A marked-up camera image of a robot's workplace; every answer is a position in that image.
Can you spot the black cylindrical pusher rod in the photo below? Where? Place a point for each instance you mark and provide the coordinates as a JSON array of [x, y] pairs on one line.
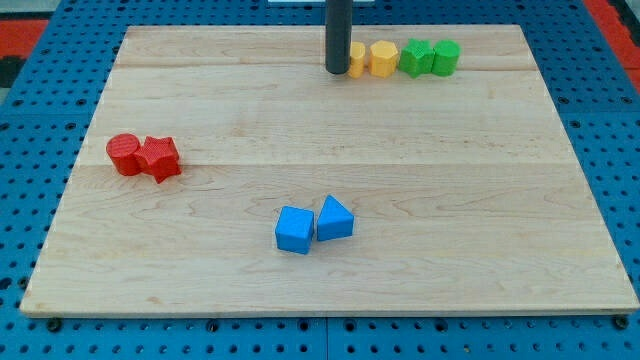
[[338, 24]]

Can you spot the blue triangle block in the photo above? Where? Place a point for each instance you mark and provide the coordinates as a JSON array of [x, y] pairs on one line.
[[335, 221]]

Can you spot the yellow block behind rod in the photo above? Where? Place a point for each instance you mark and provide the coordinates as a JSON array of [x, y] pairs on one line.
[[357, 57]]

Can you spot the yellow hexagon block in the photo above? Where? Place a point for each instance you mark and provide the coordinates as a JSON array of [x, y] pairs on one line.
[[383, 59]]

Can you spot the green star block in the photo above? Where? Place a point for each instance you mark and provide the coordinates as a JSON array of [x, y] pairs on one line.
[[416, 58]]

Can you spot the green cylinder block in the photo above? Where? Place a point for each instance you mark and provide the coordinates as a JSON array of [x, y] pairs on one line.
[[446, 55]]

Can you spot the wooden board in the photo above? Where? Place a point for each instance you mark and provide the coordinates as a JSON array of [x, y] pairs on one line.
[[467, 195]]

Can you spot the blue cube block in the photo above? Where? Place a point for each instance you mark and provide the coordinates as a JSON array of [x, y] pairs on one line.
[[294, 230]]

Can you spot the red star block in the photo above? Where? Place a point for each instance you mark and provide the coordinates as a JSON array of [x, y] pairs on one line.
[[159, 158]]

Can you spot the red cylinder block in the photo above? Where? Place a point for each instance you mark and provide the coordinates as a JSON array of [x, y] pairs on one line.
[[121, 150]]

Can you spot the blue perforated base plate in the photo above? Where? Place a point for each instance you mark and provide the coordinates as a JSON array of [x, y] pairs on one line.
[[48, 109]]

